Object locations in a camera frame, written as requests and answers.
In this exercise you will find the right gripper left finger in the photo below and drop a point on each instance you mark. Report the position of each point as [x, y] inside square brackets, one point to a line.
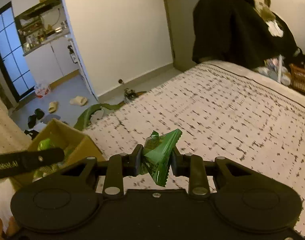
[120, 166]

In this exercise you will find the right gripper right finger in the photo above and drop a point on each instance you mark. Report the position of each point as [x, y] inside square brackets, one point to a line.
[191, 166]

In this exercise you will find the green snack packet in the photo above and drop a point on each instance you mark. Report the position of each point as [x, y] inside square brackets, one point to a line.
[156, 154]

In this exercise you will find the brown cardboard box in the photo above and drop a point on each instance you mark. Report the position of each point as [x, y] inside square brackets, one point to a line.
[75, 144]

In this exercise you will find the green cartoon rug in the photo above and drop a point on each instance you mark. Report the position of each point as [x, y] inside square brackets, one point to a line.
[84, 120]

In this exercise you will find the white patterned bed cover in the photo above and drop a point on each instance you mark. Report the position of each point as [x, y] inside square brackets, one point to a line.
[222, 110]

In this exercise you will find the white kitchen cabinet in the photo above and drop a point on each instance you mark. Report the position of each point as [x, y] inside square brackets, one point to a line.
[51, 61]

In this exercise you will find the glass window door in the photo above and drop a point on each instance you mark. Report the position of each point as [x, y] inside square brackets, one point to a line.
[13, 65]

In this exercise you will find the orange basket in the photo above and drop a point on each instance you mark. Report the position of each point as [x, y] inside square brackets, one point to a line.
[297, 78]

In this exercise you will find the black coat on rack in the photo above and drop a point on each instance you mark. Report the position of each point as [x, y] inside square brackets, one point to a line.
[232, 31]

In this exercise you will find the grey door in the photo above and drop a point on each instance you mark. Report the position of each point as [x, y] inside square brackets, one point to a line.
[180, 24]

